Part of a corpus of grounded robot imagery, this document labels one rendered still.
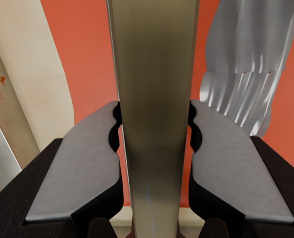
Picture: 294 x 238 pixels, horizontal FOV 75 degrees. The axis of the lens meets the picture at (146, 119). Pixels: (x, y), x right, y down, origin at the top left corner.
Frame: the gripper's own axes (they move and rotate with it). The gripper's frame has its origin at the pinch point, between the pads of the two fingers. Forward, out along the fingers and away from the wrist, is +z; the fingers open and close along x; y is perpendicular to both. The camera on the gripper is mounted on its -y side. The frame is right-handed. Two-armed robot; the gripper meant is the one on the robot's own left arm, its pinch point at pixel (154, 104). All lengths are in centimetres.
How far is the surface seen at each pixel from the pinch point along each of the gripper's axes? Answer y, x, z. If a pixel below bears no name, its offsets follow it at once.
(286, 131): 6.8, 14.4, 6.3
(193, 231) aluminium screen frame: 25.4, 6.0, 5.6
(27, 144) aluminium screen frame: 7.1, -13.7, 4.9
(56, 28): -4.0, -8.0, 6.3
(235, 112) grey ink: 4.1, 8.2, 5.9
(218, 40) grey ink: -2.7, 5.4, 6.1
